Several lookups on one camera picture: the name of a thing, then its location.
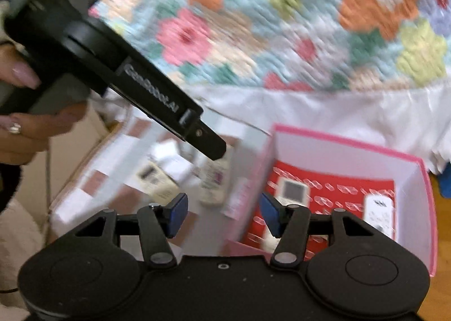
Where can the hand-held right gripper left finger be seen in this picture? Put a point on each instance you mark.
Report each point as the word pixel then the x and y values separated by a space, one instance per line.
pixel 178 213

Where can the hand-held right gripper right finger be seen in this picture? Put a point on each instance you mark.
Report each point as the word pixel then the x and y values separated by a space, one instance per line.
pixel 269 213

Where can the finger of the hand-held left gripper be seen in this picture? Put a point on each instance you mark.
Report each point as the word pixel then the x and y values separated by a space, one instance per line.
pixel 208 143

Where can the cream remote with red button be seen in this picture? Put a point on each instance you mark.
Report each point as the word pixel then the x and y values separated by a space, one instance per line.
pixel 290 188
pixel 211 183

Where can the yellowed remote control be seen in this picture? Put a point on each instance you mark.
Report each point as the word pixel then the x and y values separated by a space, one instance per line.
pixel 155 176

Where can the pink cardboard box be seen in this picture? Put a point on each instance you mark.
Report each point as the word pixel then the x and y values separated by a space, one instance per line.
pixel 334 155

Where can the white remote control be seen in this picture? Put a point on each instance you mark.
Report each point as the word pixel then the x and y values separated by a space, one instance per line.
pixel 378 217

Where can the person's left hand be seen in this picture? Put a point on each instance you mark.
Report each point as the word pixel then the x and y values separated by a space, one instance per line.
pixel 31 130

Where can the white charger plug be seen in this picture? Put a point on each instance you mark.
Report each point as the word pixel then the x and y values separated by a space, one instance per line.
pixel 165 150

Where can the checkered mat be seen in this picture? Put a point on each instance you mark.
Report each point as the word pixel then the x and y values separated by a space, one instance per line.
pixel 116 183

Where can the beige board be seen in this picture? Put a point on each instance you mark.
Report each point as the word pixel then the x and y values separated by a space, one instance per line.
pixel 70 151

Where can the floral quilt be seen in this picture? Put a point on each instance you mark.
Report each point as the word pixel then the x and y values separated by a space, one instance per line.
pixel 282 24

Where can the white fleece cloth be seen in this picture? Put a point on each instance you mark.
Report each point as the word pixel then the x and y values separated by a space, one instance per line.
pixel 17 236

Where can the blue object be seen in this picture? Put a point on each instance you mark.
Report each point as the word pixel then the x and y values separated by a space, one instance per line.
pixel 445 180

